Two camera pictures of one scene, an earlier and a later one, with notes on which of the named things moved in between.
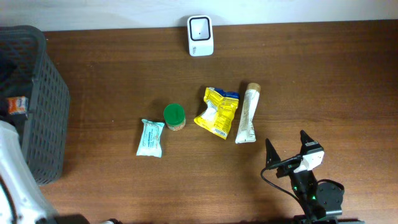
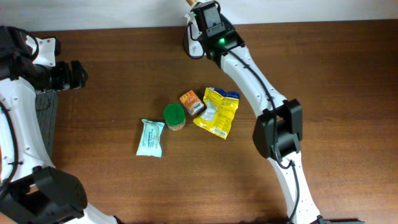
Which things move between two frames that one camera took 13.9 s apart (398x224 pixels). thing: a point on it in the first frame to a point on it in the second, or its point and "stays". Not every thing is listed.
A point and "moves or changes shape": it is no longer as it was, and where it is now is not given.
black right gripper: [272, 155] to [204, 34]
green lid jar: [175, 116] stays
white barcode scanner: [200, 35] stays
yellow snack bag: [217, 117] stays
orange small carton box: [18, 105] moves or changes shape
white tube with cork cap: [245, 132] to [190, 2]
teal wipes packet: [150, 144] stays
